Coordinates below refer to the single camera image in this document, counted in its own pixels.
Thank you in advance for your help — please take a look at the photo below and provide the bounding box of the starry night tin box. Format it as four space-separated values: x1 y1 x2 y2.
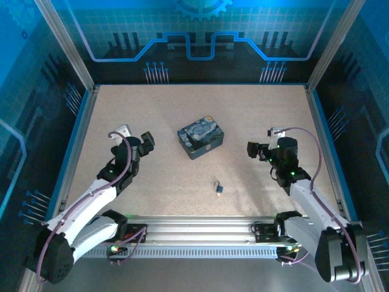
177 115 225 161

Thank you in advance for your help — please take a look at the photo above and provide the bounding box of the small LED circuit board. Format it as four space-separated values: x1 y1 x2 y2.
277 244 302 257
107 244 129 255

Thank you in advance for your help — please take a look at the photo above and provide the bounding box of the grey metal shelf panel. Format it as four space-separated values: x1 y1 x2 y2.
38 257 370 292

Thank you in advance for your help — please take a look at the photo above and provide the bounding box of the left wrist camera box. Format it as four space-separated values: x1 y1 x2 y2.
116 124 133 139

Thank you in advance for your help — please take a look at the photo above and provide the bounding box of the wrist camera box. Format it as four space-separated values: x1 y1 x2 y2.
116 124 133 139
267 125 287 139

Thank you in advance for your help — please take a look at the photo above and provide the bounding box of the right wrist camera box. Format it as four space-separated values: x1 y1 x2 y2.
267 125 287 139

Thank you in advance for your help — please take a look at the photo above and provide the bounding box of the aluminium side rail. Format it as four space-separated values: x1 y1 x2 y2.
50 86 100 221
303 86 350 220

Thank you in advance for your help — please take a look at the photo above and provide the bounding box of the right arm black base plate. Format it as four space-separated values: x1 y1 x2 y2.
253 221 281 243

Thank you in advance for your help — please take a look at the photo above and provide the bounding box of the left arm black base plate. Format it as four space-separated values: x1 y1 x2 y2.
121 223 148 244

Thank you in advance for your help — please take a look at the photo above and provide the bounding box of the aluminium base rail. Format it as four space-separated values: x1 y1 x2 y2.
126 215 306 248

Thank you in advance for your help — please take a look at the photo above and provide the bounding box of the slotted grey cable duct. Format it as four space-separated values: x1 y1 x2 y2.
81 247 280 259

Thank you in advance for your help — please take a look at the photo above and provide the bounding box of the aluminium frame post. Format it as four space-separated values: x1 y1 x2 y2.
32 0 97 92
306 0 364 92

